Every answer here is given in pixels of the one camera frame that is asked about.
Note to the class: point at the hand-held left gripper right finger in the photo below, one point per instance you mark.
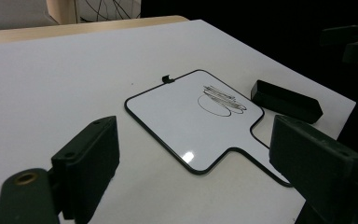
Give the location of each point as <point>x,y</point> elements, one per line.
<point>313,161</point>

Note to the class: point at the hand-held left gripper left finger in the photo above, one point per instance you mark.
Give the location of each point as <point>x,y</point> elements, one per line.
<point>87,165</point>

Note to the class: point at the black whiteboard eraser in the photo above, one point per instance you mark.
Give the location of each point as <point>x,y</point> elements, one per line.
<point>287,104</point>

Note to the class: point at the white handheld whiteboard black rim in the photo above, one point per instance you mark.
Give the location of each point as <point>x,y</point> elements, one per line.
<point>180,124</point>

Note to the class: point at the light wooden table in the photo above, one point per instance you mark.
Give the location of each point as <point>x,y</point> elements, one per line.
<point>74,29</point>

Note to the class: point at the light wooden bench frame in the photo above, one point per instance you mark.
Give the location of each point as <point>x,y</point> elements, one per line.
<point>62,11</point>

